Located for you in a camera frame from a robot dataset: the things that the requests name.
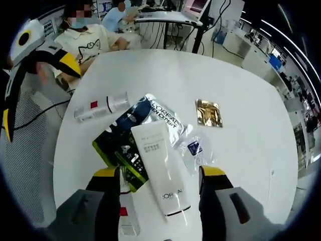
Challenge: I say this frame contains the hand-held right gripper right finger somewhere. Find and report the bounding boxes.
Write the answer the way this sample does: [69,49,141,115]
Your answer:
[199,165,267,241]

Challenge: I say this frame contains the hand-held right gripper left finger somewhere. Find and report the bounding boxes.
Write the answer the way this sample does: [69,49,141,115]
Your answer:
[54,167,121,241]

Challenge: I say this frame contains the red collar skincare bottle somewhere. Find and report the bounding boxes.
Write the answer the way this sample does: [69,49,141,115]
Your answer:
[117,165,141,236]

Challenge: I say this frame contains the green black skincare packet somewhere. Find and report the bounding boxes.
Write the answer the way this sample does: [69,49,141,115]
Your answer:
[92,130,151,193]

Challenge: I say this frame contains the clear skincare sachet blue label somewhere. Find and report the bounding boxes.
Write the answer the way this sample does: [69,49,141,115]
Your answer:
[175,134,218,174]

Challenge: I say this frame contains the white skincare tube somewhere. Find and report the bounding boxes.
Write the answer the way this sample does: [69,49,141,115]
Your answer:
[130,122,191,217]

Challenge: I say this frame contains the gold foil skincare sachet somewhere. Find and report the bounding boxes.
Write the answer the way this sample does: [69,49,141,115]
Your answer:
[195,98,224,129]

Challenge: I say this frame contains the silver blue skincare packet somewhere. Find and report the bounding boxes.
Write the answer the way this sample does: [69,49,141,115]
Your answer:
[105,93,194,151]

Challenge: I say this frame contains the grey mesh office chair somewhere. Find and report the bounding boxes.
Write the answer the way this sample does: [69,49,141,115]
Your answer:
[0,82,73,226]

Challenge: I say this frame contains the white desk black legs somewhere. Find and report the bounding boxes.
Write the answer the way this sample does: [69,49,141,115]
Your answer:
[134,10,214,54]

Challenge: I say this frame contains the blue board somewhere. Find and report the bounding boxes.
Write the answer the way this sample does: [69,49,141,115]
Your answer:
[268,55,283,70]

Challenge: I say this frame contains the white office counter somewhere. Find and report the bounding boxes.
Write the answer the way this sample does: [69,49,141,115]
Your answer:
[223,30,271,66]

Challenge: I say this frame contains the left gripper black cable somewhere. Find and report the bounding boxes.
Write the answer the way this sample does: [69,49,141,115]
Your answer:
[11,97,73,131]

